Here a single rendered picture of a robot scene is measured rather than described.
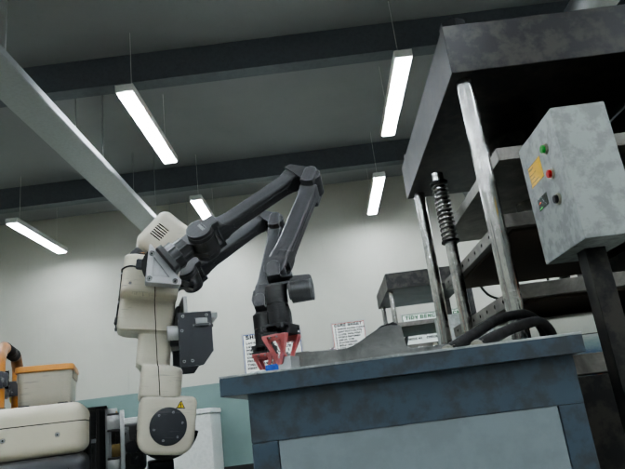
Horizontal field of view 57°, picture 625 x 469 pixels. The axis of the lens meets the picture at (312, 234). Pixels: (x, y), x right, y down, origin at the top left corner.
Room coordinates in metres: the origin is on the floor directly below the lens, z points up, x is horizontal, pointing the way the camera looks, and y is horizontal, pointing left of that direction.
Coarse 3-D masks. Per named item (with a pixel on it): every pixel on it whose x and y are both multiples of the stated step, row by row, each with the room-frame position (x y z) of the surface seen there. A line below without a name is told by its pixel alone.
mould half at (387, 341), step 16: (368, 336) 1.75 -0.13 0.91; (384, 336) 1.75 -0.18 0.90; (400, 336) 1.75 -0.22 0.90; (304, 352) 1.75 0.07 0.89; (320, 352) 1.75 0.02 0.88; (336, 352) 1.75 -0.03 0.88; (352, 352) 1.75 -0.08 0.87; (368, 352) 1.75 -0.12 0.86; (384, 352) 1.75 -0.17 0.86; (400, 352) 1.75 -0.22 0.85; (416, 352) 1.75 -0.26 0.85
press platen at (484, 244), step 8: (504, 216) 1.93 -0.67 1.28; (512, 216) 1.93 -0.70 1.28; (520, 216) 1.93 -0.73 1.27; (528, 216) 1.93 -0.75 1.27; (512, 224) 1.93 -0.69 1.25; (520, 224) 1.93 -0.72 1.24; (528, 224) 1.93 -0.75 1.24; (536, 224) 1.94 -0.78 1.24; (480, 240) 2.25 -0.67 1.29; (488, 240) 2.14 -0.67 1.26; (472, 248) 2.37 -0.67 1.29; (480, 248) 2.27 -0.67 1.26; (488, 248) 2.21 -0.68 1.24; (472, 256) 2.40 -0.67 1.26; (480, 256) 2.32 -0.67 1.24; (464, 264) 2.56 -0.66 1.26; (472, 264) 2.47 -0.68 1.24; (464, 272) 2.61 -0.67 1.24; (448, 280) 2.92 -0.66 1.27; (448, 288) 3.00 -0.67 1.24
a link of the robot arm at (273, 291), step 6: (276, 282) 1.49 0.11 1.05; (282, 282) 1.48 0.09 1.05; (288, 282) 1.47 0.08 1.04; (270, 288) 1.46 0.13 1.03; (276, 288) 1.46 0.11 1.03; (282, 288) 1.47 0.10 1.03; (288, 288) 1.47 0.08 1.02; (270, 294) 1.46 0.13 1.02; (276, 294) 1.46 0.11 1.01; (282, 294) 1.47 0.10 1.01; (288, 294) 1.47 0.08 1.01; (270, 300) 1.46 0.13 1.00; (276, 300) 1.46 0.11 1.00; (282, 300) 1.46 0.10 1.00
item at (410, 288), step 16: (400, 272) 6.23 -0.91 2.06; (416, 272) 6.23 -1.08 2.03; (448, 272) 6.23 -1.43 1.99; (384, 288) 6.48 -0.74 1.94; (400, 288) 6.27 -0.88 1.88; (416, 288) 6.39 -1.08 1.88; (384, 304) 7.21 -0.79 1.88; (400, 304) 7.37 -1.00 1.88; (448, 304) 7.39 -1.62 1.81; (384, 320) 7.35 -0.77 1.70; (416, 320) 6.33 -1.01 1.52; (432, 320) 6.33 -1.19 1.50
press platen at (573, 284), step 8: (616, 272) 1.93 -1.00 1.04; (624, 272) 1.93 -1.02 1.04; (552, 280) 1.93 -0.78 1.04; (560, 280) 1.93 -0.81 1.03; (568, 280) 1.93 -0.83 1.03; (576, 280) 1.93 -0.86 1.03; (616, 280) 1.93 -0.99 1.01; (624, 280) 1.93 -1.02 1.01; (528, 288) 1.93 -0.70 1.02; (536, 288) 1.93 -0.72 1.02; (544, 288) 1.93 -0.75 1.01; (552, 288) 1.93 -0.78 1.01; (560, 288) 1.93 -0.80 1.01; (568, 288) 1.93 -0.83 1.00; (576, 288) 1.93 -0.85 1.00; (584, 288) 1.93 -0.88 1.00; (528, 296) 1.93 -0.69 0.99; (536, 296) 1.93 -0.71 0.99; (544, 296) 1.94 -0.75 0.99; (488, 304) 2.32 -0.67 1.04; (496, 304) 2.22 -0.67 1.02; (480, 312) 2.46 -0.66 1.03; (488, 312) 2.34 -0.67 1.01; (496, 312) 2.24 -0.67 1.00; (472, 320) 2.61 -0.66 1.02; (480, 320) 2.49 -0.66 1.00; (456, 328) 2.96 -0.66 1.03; (456, 336) 3.00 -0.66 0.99
